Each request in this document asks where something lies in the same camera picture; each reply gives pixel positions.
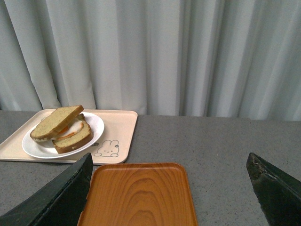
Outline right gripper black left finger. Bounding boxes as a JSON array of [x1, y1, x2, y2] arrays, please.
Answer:
[[0, 153, 93, 226]]

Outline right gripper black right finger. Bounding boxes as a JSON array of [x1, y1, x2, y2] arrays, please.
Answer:
[[246, 153, 301, 226]]

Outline white round plate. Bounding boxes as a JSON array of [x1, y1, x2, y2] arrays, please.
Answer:
[[22, 112, 104, 159]]

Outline bread slice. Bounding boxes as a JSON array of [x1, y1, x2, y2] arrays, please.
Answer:
[[52, 114, 94, 154], [30, 105, 84, 142]]

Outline white orange sandwich filling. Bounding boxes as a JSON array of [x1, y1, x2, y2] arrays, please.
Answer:
[[51, 118, 84, 140]]

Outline brown wooden tray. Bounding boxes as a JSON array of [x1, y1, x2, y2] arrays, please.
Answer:
[[78, 163, 198, 226]]

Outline pink rabbit tray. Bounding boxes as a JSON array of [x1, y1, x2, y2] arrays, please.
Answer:
[[0, 109, 138, 165]]

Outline grey curtain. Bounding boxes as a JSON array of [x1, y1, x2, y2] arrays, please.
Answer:
[[0, 0, 301, 121]]

